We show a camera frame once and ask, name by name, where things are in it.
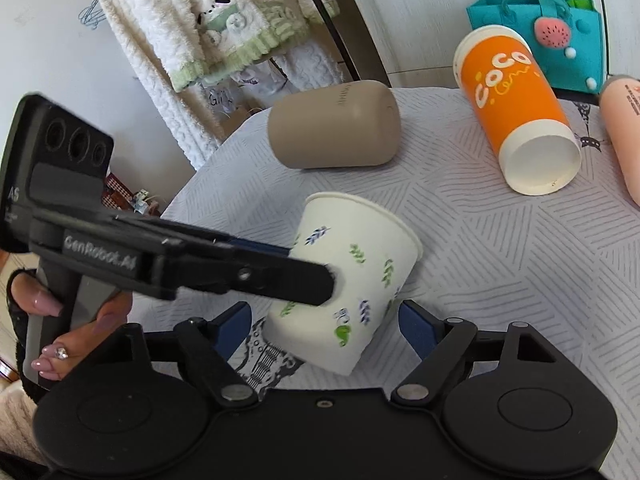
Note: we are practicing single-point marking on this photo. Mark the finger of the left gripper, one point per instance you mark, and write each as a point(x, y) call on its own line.
point(256, 274)
point(243, 243)

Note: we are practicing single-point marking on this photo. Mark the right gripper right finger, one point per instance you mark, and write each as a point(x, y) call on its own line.
point(504, 398)

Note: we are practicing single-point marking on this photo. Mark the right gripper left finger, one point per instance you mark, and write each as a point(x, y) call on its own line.
point(144, 398)

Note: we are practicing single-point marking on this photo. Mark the white floral paper cup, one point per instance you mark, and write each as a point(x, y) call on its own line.
point(371, 253)

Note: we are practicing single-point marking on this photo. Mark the orange coco paper cup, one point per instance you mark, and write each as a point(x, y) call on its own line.
point(524, 122)

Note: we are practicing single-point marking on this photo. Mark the left hand with painted nails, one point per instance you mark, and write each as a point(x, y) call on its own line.
point(58, 321)

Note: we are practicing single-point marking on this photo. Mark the white patterned tablecloth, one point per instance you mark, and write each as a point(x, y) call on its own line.
point(567, 263)

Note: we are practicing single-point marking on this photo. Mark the beige cylindrical mug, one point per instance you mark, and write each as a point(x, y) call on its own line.
point(347, 125)

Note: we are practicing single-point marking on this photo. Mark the white fluffy robe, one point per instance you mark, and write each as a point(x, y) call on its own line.
point(178, 48)

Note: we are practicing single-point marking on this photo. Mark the white wardrobe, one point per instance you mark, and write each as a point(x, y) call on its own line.
point(416, 39)

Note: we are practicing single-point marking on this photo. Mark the pink tumbler bottle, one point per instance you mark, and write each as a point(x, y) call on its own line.
point(619, 107)

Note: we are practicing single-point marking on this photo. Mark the teal felt handbag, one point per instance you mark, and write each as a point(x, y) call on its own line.
point(565, 36)

